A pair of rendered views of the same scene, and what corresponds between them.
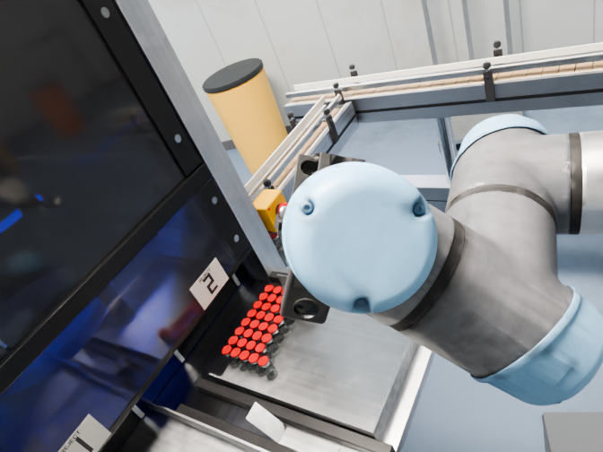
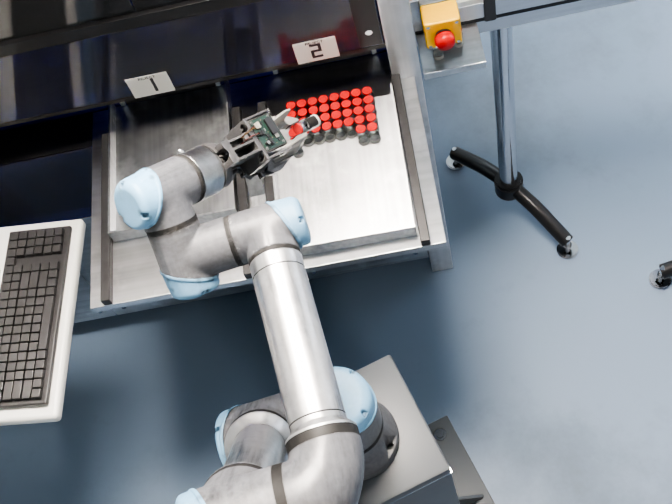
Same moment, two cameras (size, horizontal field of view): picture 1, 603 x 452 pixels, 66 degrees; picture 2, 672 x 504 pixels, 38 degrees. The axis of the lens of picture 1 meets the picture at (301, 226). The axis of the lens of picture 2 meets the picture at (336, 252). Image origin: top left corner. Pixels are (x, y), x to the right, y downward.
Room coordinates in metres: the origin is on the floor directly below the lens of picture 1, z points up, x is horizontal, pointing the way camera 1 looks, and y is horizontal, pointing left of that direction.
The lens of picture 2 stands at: (-0.06, -0.84, 2.50)
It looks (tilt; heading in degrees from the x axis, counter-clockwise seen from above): 60 degrees down; 58
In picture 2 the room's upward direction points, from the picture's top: 21 degrees counter-clockwise
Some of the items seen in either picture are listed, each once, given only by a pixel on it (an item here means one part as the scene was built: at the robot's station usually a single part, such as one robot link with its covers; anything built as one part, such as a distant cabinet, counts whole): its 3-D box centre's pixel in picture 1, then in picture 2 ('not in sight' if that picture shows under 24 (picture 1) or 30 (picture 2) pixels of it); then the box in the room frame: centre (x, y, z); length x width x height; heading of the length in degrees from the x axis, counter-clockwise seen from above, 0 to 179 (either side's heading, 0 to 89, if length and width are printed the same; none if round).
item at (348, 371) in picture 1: (318, 343); (338, 169); (0.58, 0.06, 0.90); 0.34 x 0.26 x 0.04; 46
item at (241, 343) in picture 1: (261, 326); (331, 113); (0.68, 0.16, 0.90); 0.18 x 0.02 x 0.05; 136
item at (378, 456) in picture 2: not in sight; (353, 431); (0.20, -0.28, 0.84); 0.15 x 0.15 x 0.10
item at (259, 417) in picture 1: (292, 432); (255, 200); (0.43, 0.15, 0.91); 0.14 x 0.03 x 0.06; 46
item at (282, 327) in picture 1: (279, 330); (333, 131); (0.65, 0.12, 0.90); 0.18 x 0.02 x 0.05; 136
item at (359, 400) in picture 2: not in sight; (337, 410); (0.19, -0.28, 0.96); 0.13 x 0.12 x 0.14; 144
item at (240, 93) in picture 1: (253, 120); not in sight; (3.16, 0.00, 0.36); 0.43 x 0.43 x 0.72
